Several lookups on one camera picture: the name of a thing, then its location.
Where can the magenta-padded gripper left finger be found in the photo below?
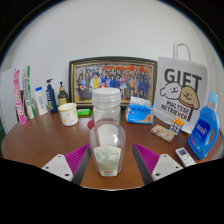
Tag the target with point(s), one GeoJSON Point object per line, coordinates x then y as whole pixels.
{"type": "Point", "coordinates": [76, 156]}

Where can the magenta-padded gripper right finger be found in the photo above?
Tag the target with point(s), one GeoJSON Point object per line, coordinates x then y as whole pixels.
{"type": "Point", "coordinates": [147, 157]}

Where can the clear bottle with white cap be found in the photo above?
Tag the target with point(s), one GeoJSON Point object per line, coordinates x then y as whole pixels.
{"type": "Point", "coordinates": [107, 140]}

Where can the small patterned box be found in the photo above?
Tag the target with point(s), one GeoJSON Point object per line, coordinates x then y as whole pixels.
{"type": "Point", "coordinates": [162, 132]}

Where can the flat round red coaster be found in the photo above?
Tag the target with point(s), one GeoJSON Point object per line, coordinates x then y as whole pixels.
{"type": "Point", "coordinates": [90, 124]}

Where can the white remote control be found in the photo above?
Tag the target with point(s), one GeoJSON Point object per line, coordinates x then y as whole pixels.
{"type": "Point", "coordinates": [185, 156]}

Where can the white cup with yellow rim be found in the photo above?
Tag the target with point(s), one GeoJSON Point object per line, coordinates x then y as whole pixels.
{"type": "Point", "coordinates": [68, 115]}

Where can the puzzle cube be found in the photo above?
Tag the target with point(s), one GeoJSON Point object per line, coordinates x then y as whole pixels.
{"type": "Point", "coordinates": [176, 126]}

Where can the blue tissue pack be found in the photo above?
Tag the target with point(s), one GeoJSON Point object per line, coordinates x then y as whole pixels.
{"type": "Point", "coordinates": [139, 113]}

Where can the small green pack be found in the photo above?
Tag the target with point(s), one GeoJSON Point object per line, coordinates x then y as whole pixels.
{"type": "Point", "coordinates": [84, 112]}

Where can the blue detergent bottle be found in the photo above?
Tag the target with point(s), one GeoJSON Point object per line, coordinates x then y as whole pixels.
{"type": "Point", "coordinates": [203, 133]}

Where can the amber pump bottle yellow label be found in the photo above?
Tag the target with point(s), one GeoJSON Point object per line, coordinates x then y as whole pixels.
{"type": "Point", "coordinates": [62, 97]}

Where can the dark blue pump bottle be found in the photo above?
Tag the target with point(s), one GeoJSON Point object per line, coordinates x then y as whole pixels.
{"type": "Point", "coordinates": [51, 98]}

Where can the white bottle with blue cap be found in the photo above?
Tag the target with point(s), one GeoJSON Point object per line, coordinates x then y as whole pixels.
{"type": "Point", "coordinates": [41, 103]}

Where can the white paper gift bag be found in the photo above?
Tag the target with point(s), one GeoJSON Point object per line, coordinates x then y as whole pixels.
{"type": "Point", "coordinates": [180, 90]}

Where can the long green and white box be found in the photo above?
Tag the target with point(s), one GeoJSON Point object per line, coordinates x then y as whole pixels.
{"type": "Point", "coordinates": [28, 93]}

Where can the long pink box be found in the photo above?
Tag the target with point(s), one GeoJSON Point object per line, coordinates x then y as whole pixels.
{"type": "Point", "coordinates": [18, 100]}

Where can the framed cartoon group picture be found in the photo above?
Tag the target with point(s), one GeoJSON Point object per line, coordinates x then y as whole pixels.
{"type": "Point", "coordinates": [113, 78]}

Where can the white refrigerator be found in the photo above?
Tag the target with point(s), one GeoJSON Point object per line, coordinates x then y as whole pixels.
{"type": "Point", "coordinates": [6, 100]}

